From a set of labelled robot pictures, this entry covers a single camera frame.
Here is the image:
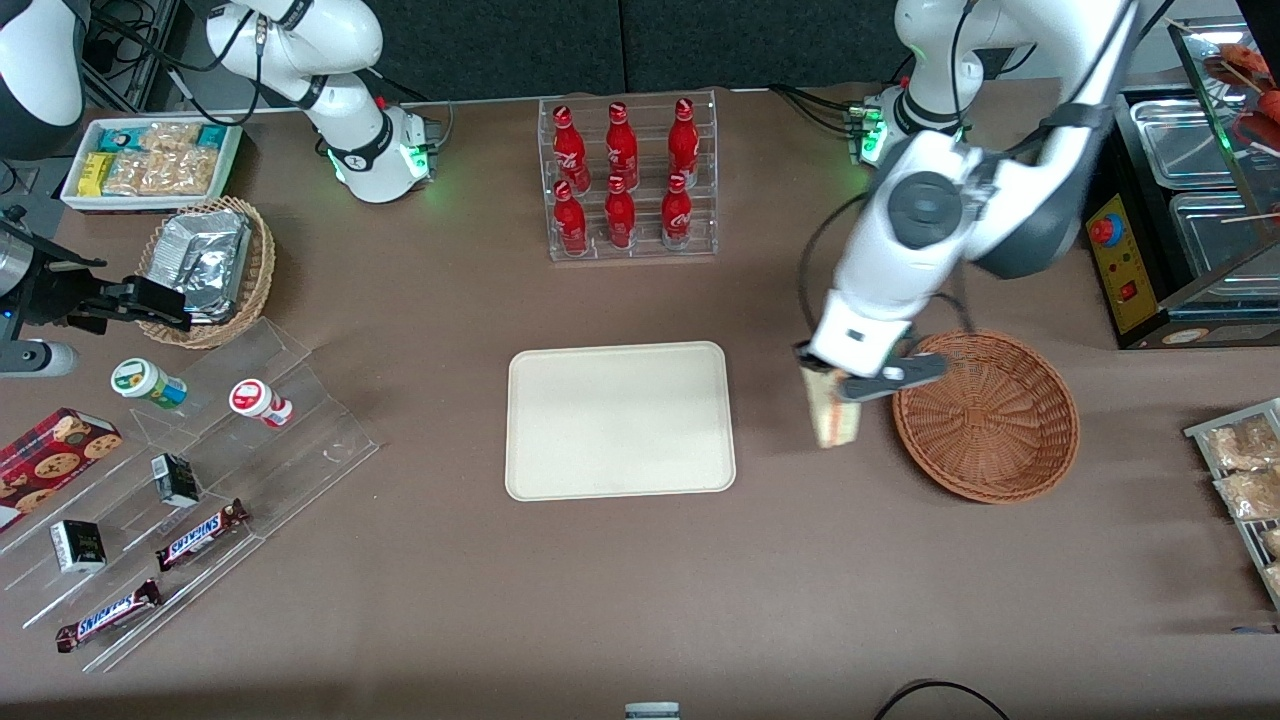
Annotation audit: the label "red lid yogurt cup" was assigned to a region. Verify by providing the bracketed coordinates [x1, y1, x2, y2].
[228, 377, 295, 430]

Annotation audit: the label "green lid yogurt cup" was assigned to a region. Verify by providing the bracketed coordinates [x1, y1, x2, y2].
[110, 357, 189, 412]

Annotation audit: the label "black looped cable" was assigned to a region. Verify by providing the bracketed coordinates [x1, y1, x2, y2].
[873, 679, 1013, 720]

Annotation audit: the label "triangular sandwich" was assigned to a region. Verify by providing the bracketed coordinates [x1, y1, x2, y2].
[799, 364, 864, 450]

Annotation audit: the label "clear acrylic bottle rack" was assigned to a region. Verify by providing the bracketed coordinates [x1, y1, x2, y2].
[537, 89, 720, 264]

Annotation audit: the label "clear cracker bag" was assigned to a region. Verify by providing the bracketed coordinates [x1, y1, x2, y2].
[1203, 414, 1280, 472]
[1213, 468, 1280, 522]

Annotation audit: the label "silver foil packs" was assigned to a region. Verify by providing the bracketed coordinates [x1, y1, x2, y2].
[150, 209, 252, 324]

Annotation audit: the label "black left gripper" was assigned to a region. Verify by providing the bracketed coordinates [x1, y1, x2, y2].
[794, 340, 948, 403]

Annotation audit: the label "black cable bundle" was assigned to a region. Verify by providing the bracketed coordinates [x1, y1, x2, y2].
[768, 84, 865, 139]

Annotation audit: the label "small black carton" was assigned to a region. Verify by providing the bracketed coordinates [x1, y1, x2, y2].
[150, 452, 202, 510]
[50, 518, 108, 575]

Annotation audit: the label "clear nut bag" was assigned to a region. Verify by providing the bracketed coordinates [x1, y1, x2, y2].
[152, 148, 219, 197]
[103, 150, 161, 197]
[138, 121, 203, 153]

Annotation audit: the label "brown round wicker basket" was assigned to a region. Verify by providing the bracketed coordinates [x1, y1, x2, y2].
[891, 329, 1082, 505]

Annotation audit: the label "light wicker basket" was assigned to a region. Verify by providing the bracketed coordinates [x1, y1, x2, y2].
[137, 196, 277, 350]

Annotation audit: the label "red cola bottle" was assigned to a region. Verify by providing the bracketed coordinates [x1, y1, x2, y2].
[603, 175, 639, 250]
[552, 104, 591, 189]
[604, 101, 641, 186]
[660, 172, 695, 250]
[667, 97, 701, 181]
[552, 180, 591, 257]

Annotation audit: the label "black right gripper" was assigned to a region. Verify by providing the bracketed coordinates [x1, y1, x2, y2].
[0, 228, 192, 334]

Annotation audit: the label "white rectangular snack bin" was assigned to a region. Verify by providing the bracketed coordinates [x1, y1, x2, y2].
[61, 116, 245, 214]

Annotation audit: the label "yellow snack packet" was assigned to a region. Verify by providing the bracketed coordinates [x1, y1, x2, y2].
[78, 150, 117, 198]

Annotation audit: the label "fried food on skewers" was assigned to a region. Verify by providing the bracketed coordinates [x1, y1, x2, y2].
[1205, 40, 1280, 151]

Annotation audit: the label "Snickers chocolate bar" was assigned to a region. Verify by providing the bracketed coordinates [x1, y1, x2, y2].
[55, 578, 163, 654]
[155, 498, 250, 573]

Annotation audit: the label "dark fabric partition panel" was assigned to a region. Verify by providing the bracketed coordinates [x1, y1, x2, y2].
[620, 0, 913, 97]
[362, 0, 623, 103]

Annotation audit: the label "steel warmer pan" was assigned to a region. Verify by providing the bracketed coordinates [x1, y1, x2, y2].
[1168, 190, 1280, 283]
[1128, 94, 1253, 193]

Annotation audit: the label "black food warmer case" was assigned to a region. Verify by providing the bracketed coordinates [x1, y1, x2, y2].
[1084, 15, 1280, 352]

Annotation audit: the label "red plaid cookie box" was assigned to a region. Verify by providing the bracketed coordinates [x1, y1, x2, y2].
[0, 407, 124, 532]

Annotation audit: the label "clear acrylic stepped stand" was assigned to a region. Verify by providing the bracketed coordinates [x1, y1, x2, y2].
[0, 318, 382, 674]

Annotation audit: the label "grey metal snack tray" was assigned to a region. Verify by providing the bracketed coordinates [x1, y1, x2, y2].
[1184, 397, 1280, 612]

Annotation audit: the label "cream plastic tray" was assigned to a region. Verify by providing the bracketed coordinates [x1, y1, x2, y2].
[505, 340, 738, 503]

